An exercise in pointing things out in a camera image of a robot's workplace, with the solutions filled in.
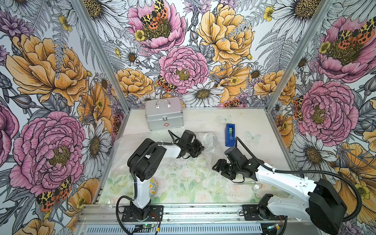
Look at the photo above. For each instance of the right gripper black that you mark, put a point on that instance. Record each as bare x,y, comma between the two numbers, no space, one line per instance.
221,166

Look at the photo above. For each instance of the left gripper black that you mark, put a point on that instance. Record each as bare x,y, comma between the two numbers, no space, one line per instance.
199,149

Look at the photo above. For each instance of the clear bubble wrap sheet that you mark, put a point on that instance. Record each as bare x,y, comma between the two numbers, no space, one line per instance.
178,181

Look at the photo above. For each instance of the blue yellow patterned bowl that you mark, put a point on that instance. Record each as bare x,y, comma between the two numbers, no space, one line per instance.
208,140

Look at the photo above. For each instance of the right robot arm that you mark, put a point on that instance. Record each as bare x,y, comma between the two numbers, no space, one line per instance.
315,201

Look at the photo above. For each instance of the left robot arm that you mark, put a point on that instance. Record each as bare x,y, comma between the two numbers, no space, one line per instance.
146,159

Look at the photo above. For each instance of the silver scissors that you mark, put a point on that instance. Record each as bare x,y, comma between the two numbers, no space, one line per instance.
246,183

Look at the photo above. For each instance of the blue tape dispenser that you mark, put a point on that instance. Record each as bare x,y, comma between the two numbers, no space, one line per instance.
230,136

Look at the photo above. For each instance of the silver aluminium case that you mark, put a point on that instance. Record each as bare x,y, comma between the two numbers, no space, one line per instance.
164,113

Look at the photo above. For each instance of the upside-down yellow blue bowl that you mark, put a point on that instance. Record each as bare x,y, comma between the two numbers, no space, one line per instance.
153,187

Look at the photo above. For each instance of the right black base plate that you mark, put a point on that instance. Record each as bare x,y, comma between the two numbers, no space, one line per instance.
253,212

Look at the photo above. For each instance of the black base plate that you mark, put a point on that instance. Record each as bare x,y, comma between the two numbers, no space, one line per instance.
149,213
253,212

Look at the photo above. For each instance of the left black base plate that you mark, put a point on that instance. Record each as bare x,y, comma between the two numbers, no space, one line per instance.
149,213

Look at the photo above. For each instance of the aluminium front rail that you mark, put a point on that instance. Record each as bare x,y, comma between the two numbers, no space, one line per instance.
173,214

